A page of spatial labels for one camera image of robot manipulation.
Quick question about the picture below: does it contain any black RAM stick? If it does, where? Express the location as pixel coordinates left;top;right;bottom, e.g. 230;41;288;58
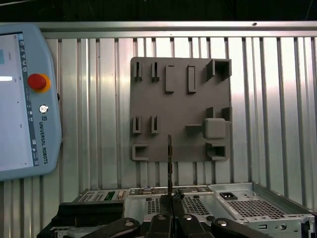
167;133;174;199

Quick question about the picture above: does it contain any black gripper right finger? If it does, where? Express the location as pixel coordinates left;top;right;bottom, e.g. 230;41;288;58
173;198;273;238

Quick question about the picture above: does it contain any grey parts rack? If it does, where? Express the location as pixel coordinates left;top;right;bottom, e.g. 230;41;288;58
130;57;232;162

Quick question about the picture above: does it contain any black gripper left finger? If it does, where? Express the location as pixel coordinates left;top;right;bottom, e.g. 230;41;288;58
86;194;173;238

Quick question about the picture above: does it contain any pale blue teach pendant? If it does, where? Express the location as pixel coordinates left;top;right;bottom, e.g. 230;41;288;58
0;23;63;182

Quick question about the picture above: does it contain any black PC case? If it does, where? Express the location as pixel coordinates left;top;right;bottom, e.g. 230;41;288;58
37;182;317;238

